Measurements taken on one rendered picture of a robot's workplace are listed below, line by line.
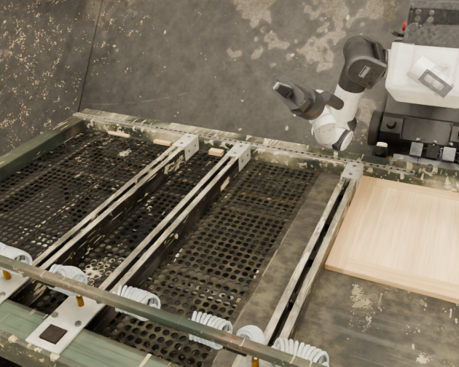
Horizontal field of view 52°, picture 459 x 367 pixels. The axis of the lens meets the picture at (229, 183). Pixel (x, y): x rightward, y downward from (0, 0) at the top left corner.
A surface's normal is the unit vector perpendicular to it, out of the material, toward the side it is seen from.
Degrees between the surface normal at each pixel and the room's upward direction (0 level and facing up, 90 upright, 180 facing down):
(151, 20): 0
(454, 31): 23
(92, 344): 51
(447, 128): 0
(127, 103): 0
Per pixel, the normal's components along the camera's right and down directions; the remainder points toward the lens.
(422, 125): -0.35, -0.16
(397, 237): -0.04, -0.85
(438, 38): -0.41, 0.23
